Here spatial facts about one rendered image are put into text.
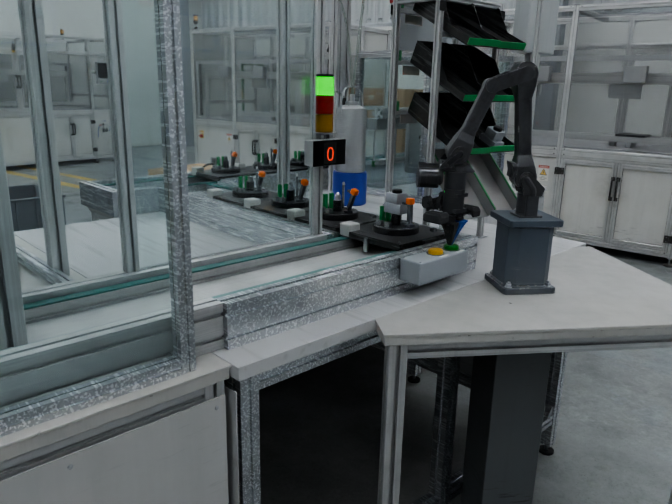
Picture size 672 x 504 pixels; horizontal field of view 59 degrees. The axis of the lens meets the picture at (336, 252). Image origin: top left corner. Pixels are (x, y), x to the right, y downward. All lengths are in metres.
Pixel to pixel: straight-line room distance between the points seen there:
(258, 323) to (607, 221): 4.64
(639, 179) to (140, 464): 4.92
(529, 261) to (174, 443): 1.00
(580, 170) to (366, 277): 4.33
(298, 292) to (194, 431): 0.37
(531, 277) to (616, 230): 4.02
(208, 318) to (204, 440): 0.24
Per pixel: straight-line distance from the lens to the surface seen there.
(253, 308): 1.28
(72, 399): 1.10
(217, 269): 1.52
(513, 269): 1.66
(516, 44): 2.07
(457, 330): 1.39
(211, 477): 1.30
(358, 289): 1.47
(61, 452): 1.12
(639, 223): 5.63
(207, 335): 1.24
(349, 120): 2.68
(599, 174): 5.64
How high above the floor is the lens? 1.39
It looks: 16 degrees down
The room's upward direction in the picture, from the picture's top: 1 degrees clockwise
